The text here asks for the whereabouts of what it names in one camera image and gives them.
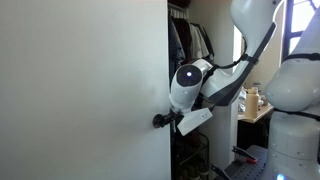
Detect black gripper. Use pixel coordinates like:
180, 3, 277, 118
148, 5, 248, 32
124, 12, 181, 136
152, 111, 183, 128

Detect white sliding closet door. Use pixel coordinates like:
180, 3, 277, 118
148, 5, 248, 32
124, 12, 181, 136
0, 0, 171, 180

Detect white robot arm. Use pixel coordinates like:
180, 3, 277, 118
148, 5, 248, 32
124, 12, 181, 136
153, 0, 320, 180

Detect closet clothes rod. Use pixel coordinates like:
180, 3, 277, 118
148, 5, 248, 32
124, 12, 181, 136
167, 2, 188, 13

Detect beige hanging shirt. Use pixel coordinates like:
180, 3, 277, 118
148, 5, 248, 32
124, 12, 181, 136
189, 23, 214, 61

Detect black hanging garment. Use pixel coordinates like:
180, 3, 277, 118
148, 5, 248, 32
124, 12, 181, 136
168, 17, 192, 73

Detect beige water bottle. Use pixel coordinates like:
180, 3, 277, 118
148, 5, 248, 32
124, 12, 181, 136
245, 87, 259, 119

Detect wooden side table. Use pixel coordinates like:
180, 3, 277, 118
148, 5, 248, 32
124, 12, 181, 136
237, 104, 273, 149

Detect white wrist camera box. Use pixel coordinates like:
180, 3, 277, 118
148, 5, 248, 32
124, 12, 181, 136
178, 108, 212, 136

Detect black wire shoe rack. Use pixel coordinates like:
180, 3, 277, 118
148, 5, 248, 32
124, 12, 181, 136
171, 131, 209, 180

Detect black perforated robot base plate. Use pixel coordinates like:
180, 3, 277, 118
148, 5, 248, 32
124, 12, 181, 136
211, 145, 267, 180

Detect red handled black clamp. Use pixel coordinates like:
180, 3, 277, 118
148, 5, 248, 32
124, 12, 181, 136
232, 146, 257, 164

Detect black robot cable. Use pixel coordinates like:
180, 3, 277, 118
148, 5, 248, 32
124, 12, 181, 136
199, 36, 261, 108

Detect dark window frame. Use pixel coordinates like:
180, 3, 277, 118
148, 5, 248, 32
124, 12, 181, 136
282, 0, 320, 59

